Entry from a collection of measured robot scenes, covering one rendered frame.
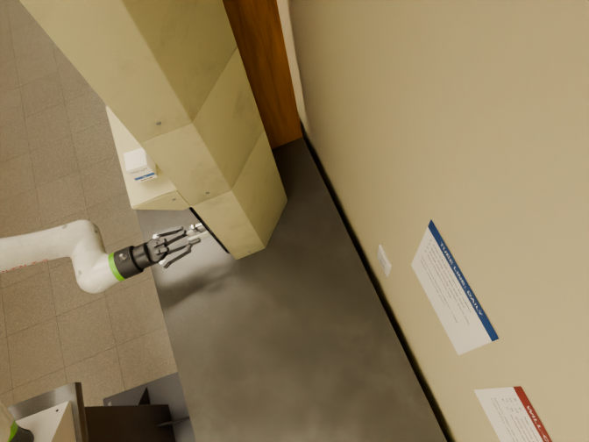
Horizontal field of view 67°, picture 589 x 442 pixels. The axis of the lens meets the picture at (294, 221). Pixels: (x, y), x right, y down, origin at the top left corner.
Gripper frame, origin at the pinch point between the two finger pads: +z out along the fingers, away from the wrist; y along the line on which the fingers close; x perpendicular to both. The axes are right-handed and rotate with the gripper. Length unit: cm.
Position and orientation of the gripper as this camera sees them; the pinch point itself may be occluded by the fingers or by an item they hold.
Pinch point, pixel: (199, 233)
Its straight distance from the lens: 142.1
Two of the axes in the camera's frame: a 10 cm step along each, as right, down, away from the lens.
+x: 1.2, 3.7, 9.2
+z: 9.3, -3.8, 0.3
